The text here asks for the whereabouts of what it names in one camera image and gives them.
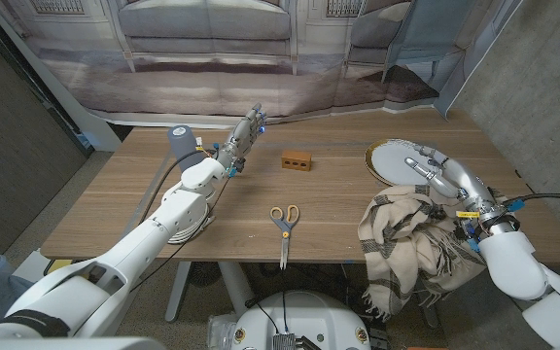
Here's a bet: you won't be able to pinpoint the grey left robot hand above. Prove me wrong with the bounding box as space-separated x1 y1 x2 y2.
216 102 267 175

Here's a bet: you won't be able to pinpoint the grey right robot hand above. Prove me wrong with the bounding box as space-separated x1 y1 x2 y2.
404 144 520 235

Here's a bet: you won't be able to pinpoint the cream plaid fringed scarf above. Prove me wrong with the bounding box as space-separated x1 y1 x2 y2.
357 184 509 321

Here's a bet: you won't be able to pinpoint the brown brick block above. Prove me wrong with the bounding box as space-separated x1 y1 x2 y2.
280 150 313 172

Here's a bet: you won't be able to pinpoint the white gold-rimmed paper plate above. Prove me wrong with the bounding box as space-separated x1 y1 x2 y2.
365 138 444 189

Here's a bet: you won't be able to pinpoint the printed living room backdrop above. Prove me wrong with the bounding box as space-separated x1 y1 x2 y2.
0 0 524 129

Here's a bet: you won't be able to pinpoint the dark round floor fan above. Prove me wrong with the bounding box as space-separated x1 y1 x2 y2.
187 262 224 289

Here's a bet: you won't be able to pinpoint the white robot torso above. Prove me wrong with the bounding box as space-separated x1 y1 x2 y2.
229 290 372 350

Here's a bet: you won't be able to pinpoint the clear plastic bag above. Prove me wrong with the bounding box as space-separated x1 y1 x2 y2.
205 313 238 350

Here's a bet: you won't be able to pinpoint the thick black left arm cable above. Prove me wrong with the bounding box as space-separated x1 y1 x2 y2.
136 148 208 225

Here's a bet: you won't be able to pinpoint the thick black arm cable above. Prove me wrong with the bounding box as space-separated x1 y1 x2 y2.
136 148 208 225
503 192 560 209

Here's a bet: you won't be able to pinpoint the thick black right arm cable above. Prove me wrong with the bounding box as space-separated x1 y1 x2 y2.
503 192 560 209

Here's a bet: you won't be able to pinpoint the scissors with tan handles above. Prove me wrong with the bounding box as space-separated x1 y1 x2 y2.
268 204 300 271

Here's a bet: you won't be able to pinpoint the white coiled cable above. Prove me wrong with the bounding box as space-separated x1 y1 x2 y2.
165 201 216 245

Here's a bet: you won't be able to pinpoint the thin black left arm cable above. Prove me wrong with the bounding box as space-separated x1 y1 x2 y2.
128 174 232 294

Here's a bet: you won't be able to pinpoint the white table leg frame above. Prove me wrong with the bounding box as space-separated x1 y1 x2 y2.
164 261 256 324

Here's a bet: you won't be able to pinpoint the white slanted post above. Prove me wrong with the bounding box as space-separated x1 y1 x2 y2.
0 0 122 153

